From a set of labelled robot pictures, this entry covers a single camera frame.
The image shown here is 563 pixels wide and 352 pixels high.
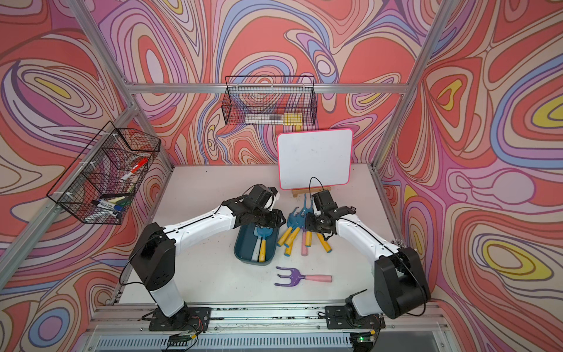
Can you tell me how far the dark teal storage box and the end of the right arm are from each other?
0.18 m

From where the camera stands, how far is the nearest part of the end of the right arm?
0.63 metres

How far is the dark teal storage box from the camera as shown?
0.86 metres
